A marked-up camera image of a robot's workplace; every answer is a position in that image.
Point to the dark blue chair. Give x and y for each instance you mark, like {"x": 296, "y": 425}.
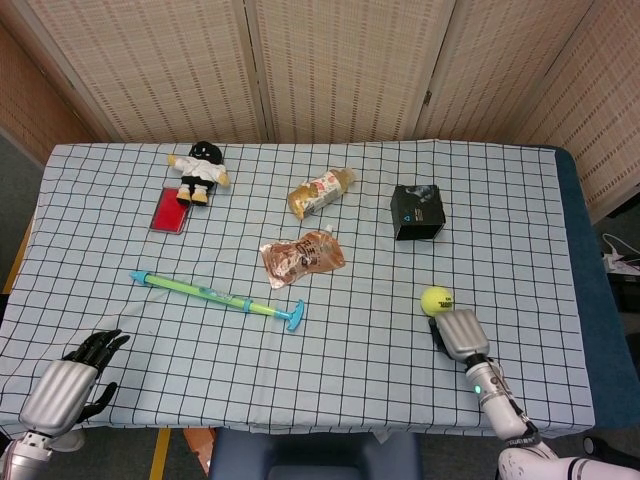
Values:
{"x": 310, "y": 455}

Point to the brown spouted drink pouch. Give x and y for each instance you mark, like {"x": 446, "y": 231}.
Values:
{"x": 300, "y": 255}

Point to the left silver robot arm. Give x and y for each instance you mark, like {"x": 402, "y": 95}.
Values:
{"x": 22, "y": 455}

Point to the green blue water squirter toy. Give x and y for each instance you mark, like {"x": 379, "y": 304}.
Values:
{"x": 210, "y": 295}

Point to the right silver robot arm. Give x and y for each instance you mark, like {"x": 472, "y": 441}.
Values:
{"x": 510, "y": 415}

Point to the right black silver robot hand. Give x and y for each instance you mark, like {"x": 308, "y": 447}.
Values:
{"x": 462, "y": 335}

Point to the light blue checked tablecloth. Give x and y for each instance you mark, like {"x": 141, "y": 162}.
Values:
{"x": 310, "y": 370}

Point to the black white plush doll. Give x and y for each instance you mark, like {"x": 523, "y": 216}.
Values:
{"x": 199, "y": 172}

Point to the beige woven folding screen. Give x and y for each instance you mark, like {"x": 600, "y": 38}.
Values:
{"x": 345, "y": 70}

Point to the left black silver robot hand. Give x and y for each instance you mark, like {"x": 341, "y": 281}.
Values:
{"x": 57, "y": 392}

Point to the plastic tea bottle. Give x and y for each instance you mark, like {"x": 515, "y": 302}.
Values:
{"x": 317, "y": 192}

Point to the orange cardboard piece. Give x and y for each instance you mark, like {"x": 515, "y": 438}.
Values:
{"x": 199, "y": 447}

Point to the red flat phone case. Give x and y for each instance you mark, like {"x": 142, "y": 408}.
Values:
{"x": 169, "y": 215}

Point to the yellow tennis ball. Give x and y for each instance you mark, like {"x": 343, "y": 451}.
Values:
{"x": 436, "y": 300}

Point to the small black cardboard box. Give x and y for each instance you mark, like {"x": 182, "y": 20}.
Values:
{"x": 417, "y": 212}

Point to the dark blue padded table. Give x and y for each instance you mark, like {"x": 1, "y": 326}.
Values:
{"x": 587, "y": 235}

